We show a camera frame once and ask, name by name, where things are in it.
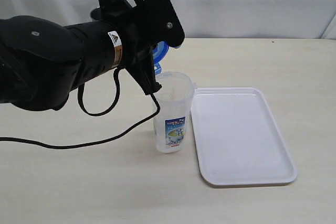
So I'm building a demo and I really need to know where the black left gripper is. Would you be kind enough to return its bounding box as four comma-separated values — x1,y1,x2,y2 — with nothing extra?
98,0,185,95

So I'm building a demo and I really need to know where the blue container lid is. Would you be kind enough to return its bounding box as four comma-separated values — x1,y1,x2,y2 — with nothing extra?
152,41,170,75

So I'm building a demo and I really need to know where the stainless steel cup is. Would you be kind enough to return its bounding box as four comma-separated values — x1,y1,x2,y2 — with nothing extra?
90,7,101,21

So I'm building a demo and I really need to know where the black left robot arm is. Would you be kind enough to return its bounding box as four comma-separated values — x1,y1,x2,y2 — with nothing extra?
1,0,185,111

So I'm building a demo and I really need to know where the clear plastic container with label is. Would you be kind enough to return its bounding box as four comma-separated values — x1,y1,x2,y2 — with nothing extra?
153,72,196,154

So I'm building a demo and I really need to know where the white backdrop curtain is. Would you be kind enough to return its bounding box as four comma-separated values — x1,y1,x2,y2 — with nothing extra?
1,0,335,39

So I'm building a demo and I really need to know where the white plastic tray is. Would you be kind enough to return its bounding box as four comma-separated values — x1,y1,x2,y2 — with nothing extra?
191,87,298,187

